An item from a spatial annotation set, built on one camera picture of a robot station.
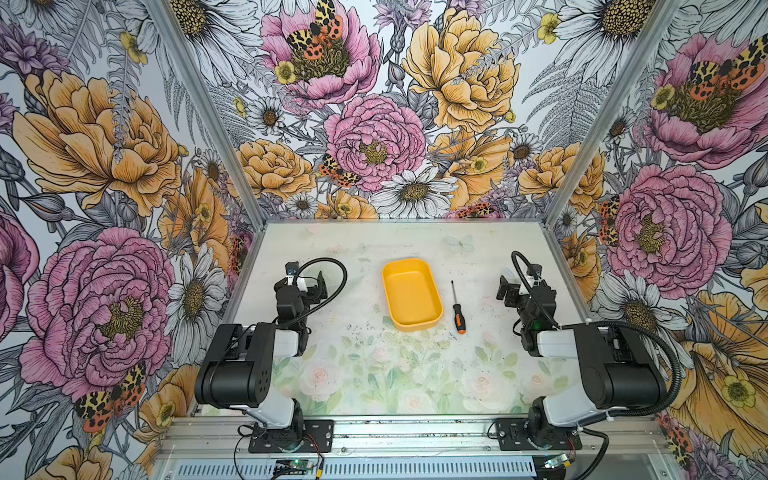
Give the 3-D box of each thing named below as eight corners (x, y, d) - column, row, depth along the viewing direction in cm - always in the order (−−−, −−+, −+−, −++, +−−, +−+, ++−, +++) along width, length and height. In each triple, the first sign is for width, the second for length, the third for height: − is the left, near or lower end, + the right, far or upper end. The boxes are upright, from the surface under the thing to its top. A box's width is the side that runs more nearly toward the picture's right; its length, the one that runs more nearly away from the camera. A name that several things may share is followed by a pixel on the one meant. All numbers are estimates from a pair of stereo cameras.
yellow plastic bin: (392, 336, 93) (392, 327, 89) (380, 272, 109) (380, 262, 105) (445, 327, 95) (448, 318, 91) (426, 266, 111) (427, 255, 106)
